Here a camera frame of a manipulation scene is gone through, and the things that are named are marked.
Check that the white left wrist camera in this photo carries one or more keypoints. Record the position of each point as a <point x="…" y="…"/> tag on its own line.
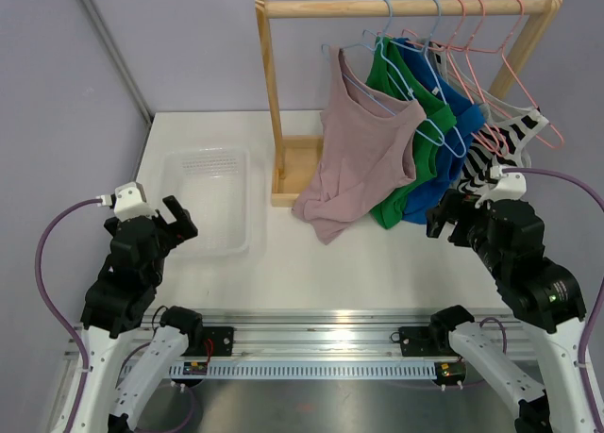
<point x="128" y="202"/>

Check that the pink tank top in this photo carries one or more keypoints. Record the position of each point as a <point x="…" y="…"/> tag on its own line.
<point x="367" y="152"/>

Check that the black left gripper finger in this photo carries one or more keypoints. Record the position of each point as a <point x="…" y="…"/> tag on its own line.
<point x="165" y="213"/>
<point x="178" y="212"/>

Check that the black white striped top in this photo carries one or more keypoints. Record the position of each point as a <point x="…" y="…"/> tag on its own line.
<point x="518" y="132"/>

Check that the clear plastic basket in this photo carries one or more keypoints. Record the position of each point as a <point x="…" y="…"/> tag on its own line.
<point x="212" y="184"/>

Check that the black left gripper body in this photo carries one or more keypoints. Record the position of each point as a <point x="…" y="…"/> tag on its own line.
<point x="174" y="234"/>

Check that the white slotted cable duct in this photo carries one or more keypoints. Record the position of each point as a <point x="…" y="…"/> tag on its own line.
<point x="307" y="370"/>

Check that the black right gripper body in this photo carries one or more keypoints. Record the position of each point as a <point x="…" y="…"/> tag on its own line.
<point x="476" y="219"/>

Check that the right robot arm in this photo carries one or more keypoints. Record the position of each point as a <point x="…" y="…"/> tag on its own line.
<point x="543" y="296"/>

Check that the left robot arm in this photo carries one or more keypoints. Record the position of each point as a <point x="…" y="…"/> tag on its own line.
<point x="101" y="399"/>

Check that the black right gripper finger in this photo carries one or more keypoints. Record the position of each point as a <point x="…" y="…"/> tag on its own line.
<point x="454" y="200"/>
<point x="436" y="221"/>

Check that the wooden clothes rack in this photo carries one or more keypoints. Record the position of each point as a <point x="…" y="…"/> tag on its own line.
<point x="297" y="156"/>

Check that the grey tank top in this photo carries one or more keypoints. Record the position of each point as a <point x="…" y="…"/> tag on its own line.
<point x="451" y="73"/>

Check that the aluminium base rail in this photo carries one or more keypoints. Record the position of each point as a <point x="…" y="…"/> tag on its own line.
<point x="330" y="334"/>

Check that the green tank top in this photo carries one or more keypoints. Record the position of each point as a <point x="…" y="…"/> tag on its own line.
<point x="391" y="211"/>

